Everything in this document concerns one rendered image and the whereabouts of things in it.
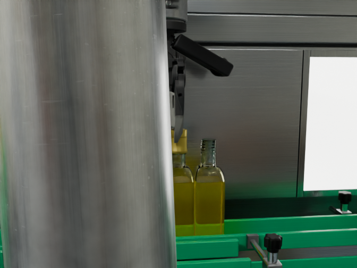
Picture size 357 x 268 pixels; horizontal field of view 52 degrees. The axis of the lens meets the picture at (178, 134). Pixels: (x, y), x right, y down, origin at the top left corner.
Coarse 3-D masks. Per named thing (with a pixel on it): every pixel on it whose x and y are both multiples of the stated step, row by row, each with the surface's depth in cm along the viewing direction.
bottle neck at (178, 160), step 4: (172, 156) 69; (176, 156) 69; (180, 156) 69; (184, 156) 69; (172, 160) 69; (176, 160) 69; (180, 160) 69; (184, 160) 69; (176, 164) 69; (180, 164) 69; (184, 164) 69
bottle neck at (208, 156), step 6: (210, 138) 71; (204, 144) 69; (210, 144) 69; (216, 144) 70; (204, 150) 69; (210, 150) 69; (204, 156) 69; (210, 156) 69; (204, 162) 69; (210, 162) 69
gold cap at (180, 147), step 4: (172, 132) 68; (184, 132) 68; (172, 136) 68; (184, 136) 68; (172, 140) 68; (180, 140) 68; (184, 140) 68; (172, 144) 68; (176, 144) 68; (180, 144) 68; (184, 144) 69; (172, 148) 68; (176, 148) 68; (180, 148) 68; (184, 148) 69; (172, 152) 68; (176, 152) 68; (180, 152) 68; (184, 152) 69
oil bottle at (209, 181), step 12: (204, 168) 69; (216, 168) 69; (204, 180) 68; (216, 180) 68; (204, 192) 68; (216, 192) 69; (204, 204) 69; (216, 204) 69; (204, 216) 69; (216, 216) 69; (204, 228) 69; (216, 228) 70
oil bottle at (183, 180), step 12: (180, 168) 69; (180, 180) 68; (192, 180) 68; (180, 192) 68; (192, 192) 69; (180, 204) 68; (192, 204) 69; (180, 216) 69; (192, 216) 69; (180, 228) 69; (192, 228) 70
